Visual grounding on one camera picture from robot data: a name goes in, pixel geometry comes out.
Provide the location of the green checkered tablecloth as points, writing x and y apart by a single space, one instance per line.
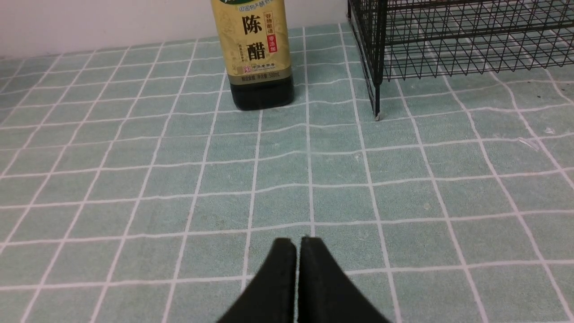
133 190

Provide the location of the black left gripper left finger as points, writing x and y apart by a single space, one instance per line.
270 296

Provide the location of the black wire mesh shelf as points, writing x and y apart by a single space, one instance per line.
403 39

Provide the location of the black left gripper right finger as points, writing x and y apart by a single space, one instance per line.
326 294

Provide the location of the vinegar bottle with beige label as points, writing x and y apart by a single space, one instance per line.
253 35

